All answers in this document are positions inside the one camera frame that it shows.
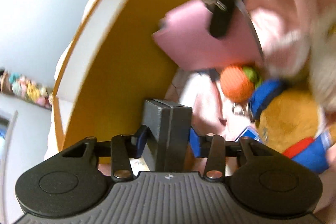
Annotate small dark gift box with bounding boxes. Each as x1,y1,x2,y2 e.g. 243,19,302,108
142,99,193,172

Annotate orange crochet fruit keychain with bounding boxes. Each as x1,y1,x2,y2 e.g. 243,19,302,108
219,65,263,103

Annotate pink rectangular box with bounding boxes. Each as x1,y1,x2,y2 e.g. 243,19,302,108
153,0,264,71

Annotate brown plush dog toy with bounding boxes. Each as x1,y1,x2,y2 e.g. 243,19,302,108
248,79,335,174

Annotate large orange cardboard box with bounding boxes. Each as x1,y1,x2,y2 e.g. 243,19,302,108
46,0,189,157

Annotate pink bed duvet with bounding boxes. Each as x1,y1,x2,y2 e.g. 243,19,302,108
163,0,336,172

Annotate plush toys on shelf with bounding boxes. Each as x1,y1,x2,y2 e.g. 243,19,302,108
1,68,53,109

